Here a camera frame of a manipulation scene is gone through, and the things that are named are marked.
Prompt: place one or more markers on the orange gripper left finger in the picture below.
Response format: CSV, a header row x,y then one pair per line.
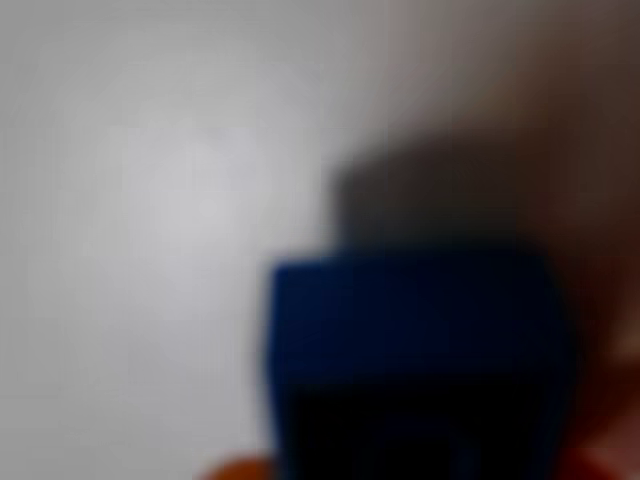
x,y
235,470

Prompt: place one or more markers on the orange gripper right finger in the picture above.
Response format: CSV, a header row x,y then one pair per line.
x,y
605,250

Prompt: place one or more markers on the small blue block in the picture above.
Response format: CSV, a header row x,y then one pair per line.
x,y
415,360

